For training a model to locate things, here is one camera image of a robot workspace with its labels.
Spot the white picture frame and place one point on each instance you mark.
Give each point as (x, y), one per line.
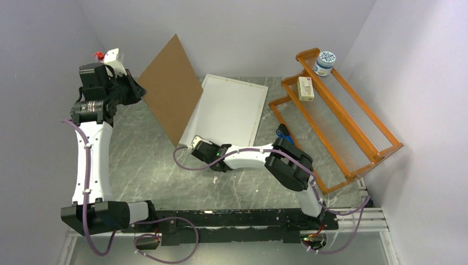
(228, 112)

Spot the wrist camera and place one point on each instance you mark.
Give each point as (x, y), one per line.
(113, 58)
(197, 139)

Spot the small cream box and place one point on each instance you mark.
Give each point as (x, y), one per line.
(305, 89)

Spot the brown backing board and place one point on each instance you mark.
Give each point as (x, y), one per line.
(173, 89)

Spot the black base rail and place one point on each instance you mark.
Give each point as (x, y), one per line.
(176, 227)

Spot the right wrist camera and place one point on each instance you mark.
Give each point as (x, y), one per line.
(197, 139)

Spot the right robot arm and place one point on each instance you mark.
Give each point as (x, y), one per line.
(287, 163)

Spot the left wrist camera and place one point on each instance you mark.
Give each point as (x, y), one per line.
(113, 58)

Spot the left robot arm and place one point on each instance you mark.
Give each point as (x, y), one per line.
(91, 211)

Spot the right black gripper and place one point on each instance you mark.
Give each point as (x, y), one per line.
(214, 145)

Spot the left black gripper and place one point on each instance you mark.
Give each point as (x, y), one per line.
(137, 91)

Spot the orange wooden shelf rack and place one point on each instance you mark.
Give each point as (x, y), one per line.
(350, 131)

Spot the blue stapler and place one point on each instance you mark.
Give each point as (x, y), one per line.
(283, 132)

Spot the blue white round jar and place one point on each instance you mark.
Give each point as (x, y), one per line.
(324, 63)

